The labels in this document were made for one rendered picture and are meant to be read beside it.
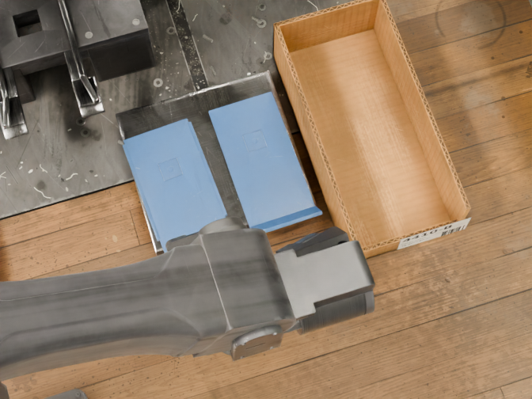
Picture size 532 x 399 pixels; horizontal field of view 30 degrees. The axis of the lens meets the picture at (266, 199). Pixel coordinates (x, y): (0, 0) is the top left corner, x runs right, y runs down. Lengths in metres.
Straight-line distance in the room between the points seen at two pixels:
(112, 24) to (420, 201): 0.36
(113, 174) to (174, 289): 0.44
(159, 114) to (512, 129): 0.38
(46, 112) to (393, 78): 0.38
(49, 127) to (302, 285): 0.45
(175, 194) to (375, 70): 0.26
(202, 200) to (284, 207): 0.08
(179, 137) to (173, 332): 0.44
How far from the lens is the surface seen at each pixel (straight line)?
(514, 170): 1.08
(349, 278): 0.72
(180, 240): 0.82
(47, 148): 1.08
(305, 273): 0.72
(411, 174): 1.05
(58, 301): 0.59
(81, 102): 1.00
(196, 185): 1.01
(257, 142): 1.03
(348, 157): 1.05
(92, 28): 1.03
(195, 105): 1.05
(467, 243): 1.04
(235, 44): 1.11
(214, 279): 0.64
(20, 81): 1.06
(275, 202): 1.01
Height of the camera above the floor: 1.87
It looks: 70 degrees down
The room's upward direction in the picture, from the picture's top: straight up
